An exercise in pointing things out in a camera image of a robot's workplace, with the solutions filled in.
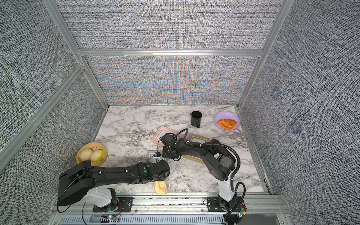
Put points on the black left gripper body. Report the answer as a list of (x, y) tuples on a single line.
[(163, 178)]

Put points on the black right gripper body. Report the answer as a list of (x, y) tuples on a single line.
[(168, 154)]

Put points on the yellow cleaning cloth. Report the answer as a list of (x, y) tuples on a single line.
[(160, 187)]

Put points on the grey-green picture frame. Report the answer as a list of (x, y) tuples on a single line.
[(154, 156)]

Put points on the pink picture frame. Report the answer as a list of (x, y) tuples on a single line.
[(162, 131)]

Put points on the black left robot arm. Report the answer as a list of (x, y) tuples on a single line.
[(77, 181)]

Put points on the black mug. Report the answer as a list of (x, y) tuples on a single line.
[(196, 117)]

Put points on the orange pastry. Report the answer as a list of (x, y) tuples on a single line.
[(227, 124)]

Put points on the purple bowl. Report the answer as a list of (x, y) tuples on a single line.
[(227, 115)]

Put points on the yellow bamboo steamer basket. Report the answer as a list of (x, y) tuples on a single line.
[(95, 146)]

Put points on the right steamed bun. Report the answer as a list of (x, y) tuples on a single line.
[(95, 155)]

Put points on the steamed bun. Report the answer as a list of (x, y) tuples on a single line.
[(85, 154), (95, 155)]

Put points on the left steamed bun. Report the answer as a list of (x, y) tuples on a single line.
[(85, 154)]

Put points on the tan wooden picture frame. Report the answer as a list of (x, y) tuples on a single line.
[(199, 139)]

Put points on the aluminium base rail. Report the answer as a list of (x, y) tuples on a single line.
[(176, 209)]

